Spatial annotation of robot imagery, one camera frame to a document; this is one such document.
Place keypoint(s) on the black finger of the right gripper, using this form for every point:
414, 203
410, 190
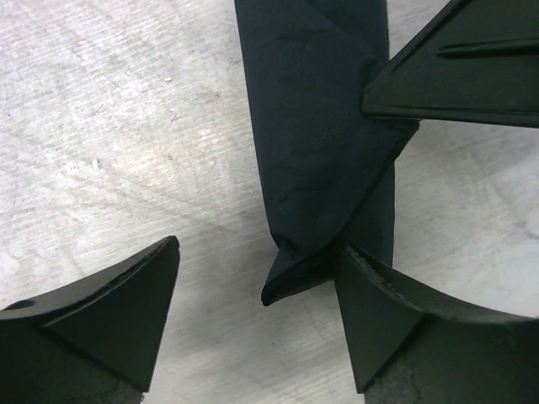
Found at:
475, 61

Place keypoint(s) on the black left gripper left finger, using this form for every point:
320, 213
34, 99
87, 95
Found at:
95, 340

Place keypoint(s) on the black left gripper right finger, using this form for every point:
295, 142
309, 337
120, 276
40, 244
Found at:
410, 343

